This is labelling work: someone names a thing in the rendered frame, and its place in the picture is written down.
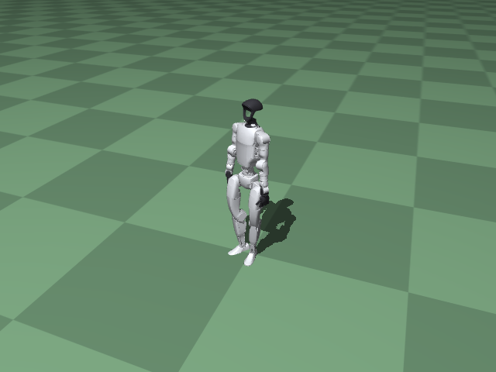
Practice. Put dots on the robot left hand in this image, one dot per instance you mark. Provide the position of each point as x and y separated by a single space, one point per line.
264 199

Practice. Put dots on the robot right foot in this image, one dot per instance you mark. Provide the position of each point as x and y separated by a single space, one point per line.
237 249

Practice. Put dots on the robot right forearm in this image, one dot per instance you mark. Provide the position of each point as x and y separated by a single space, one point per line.
230 163

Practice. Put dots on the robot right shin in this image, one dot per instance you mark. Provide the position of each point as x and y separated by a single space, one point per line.
240 229

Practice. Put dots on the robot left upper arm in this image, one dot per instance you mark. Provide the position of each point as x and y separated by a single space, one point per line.
263 140

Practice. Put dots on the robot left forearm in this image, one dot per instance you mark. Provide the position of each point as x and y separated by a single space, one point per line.
264 178

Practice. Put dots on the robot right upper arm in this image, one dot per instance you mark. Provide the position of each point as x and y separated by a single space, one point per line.
232 148

